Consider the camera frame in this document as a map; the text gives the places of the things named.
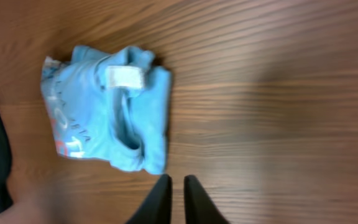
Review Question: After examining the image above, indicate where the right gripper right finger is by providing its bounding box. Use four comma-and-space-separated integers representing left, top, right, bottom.
184, 175, 229, 224

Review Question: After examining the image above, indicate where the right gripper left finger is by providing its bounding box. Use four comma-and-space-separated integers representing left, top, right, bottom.
126, 174, 172, 224

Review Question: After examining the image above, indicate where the light blue t-shirt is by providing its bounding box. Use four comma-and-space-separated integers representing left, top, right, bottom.
40, 45, 172, 175

